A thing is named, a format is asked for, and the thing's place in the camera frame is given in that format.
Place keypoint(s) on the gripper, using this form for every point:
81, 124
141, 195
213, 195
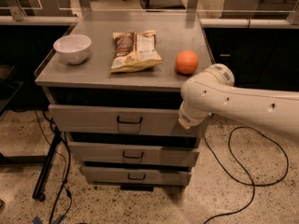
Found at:
188, 118

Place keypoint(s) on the grey top drawer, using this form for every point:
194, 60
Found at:
141, 121

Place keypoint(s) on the grey drawer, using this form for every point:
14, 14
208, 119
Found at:
98, 175
130, 154
141, 121

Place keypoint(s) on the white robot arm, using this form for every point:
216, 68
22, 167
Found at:
212, 91

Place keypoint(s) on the grey bottom drawer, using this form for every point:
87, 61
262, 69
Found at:
98, 175

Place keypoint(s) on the grey metal drawer cabinet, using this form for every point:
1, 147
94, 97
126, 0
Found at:
119, 106

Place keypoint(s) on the grey middle drawer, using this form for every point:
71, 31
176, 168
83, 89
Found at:
130, 154

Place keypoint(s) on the orange fruit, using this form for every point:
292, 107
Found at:
186, 62

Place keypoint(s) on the chip bag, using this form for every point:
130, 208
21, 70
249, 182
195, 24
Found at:
134, 52

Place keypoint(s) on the white ceramic bowl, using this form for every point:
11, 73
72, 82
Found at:
73, 48

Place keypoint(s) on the black table leg with caster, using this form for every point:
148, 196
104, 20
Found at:
38, 193

